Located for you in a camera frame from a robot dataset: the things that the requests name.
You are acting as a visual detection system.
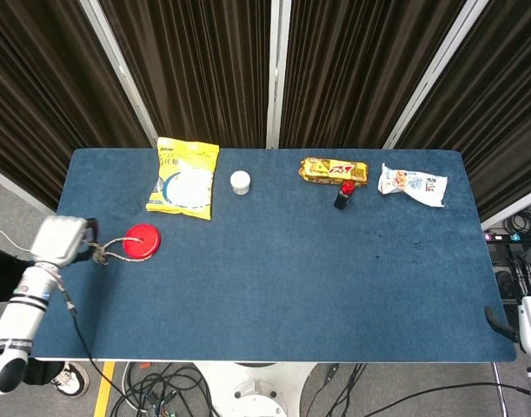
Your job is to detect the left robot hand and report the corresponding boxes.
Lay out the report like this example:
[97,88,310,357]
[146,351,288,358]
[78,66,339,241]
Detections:
[30,215,100,267]

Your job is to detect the red disc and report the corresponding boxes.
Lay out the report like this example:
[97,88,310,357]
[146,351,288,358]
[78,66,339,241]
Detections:
[122,223,163,261]

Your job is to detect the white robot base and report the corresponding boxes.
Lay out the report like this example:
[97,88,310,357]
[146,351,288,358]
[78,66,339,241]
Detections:
[195,361,316,417]

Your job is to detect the black power strip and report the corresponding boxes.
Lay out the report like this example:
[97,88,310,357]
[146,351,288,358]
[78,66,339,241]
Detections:
[483,231,531,244]

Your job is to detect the yellow snack bag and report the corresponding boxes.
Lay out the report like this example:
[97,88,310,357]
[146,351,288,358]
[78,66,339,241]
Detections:
[145,136,221,222]

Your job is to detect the black and white sneaker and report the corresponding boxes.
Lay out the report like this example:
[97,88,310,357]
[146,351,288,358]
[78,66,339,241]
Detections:
[50,361,90,399]

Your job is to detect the dark pleated curtain panel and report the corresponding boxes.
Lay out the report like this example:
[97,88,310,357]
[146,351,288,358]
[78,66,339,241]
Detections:
[397,0,531,222]
[280,0,467,150]
[98,0,274,149]
[0,0,153,212]

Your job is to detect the white snack packet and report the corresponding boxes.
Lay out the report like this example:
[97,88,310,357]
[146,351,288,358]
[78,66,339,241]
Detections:
[376,162,448,209]

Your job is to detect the small white jar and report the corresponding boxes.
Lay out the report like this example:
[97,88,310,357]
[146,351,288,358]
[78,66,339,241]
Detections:
[229,169,252,196]

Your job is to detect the blue table mat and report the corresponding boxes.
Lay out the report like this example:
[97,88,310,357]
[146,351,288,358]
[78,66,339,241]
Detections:
[32,148,517,363]

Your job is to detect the dark bottle red cap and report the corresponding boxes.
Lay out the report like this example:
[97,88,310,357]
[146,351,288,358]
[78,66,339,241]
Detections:
[333,180,356,211]

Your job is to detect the yellow brown biscuit pack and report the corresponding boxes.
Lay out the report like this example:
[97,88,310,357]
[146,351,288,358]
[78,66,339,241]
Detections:
[297,156,370,186]

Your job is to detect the thin white cable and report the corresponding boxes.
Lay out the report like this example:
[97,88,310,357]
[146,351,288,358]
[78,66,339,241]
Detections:
[0,228,35,254]

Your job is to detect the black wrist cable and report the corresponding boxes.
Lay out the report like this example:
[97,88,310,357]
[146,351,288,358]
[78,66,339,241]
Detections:
[58,277,127,403]

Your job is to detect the coiled black cables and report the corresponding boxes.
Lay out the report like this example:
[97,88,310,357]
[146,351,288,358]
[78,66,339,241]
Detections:
[502,207,531,236]

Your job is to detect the black floor cable bundle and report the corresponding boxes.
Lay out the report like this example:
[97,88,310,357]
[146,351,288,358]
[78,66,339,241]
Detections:
[110,362,216,417]

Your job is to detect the white partition frame post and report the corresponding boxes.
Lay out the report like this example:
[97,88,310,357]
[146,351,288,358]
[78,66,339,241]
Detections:
[265,0,291,150]
[382,0,493,150]
[78,0,160,149]

